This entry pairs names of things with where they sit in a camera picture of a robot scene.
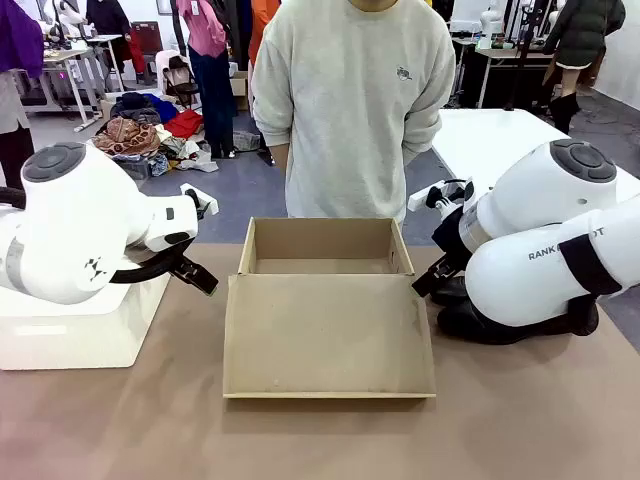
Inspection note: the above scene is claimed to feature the dark red chair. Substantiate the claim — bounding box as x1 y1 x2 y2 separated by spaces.
129 21 165 85

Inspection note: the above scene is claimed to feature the brown cardboard shoe box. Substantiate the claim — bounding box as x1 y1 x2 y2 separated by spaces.
222 216 437 400

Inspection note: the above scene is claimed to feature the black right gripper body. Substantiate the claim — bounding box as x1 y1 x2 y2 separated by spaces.
431 206 474 274

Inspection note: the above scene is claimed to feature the white storage box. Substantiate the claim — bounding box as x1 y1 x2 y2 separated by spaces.
0 239 171 371

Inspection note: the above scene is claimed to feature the small cardboard box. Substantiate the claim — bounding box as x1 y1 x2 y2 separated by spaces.
228 69 252 112

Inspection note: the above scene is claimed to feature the white chair with bag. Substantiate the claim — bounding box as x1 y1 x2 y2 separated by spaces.
154 48 201 110

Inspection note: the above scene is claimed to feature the person in purple top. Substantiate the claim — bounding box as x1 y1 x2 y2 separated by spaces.
0 0 45 190

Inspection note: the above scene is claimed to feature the white frame standing desk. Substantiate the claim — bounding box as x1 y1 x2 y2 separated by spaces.
42 33 126 134

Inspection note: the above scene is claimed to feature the person in grey sweatshirt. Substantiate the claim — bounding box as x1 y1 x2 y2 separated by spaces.
249 0 457 224

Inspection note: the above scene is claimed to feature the person in pink shirt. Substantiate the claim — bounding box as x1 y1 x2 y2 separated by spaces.
180 0 237 160

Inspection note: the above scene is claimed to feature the person in dark coat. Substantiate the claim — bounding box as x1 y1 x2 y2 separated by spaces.
542 0 627 135

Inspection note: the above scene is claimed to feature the black tripod pole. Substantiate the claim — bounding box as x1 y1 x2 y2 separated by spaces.
503 0 537 112

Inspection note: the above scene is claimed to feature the pile of colourful clothes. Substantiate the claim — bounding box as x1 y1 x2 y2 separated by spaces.
92 91 221 180

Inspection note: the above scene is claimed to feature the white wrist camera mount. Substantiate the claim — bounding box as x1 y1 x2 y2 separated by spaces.
407 176 476 217
178 183 219 221

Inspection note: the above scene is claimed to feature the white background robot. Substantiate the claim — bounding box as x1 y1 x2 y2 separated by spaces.
37 0 97 51

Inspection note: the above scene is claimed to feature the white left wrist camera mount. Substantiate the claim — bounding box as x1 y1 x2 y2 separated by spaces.
178 183 219 221

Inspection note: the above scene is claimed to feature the white robot on desk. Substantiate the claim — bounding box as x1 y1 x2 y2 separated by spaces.
477 0 505 51

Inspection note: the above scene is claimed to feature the black arm strap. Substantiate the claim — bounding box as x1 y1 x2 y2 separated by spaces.
557 232 624 297

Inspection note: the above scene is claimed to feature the person in orange top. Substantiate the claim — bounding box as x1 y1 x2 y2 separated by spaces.
248 0 282 69

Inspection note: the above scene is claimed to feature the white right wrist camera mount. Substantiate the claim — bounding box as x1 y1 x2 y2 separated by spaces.
407 176 476 217

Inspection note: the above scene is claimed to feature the person in black and red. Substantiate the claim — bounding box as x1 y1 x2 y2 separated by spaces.
85 0 147 84

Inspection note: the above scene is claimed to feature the white frame work desk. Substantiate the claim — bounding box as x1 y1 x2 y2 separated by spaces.
462 33 557 110

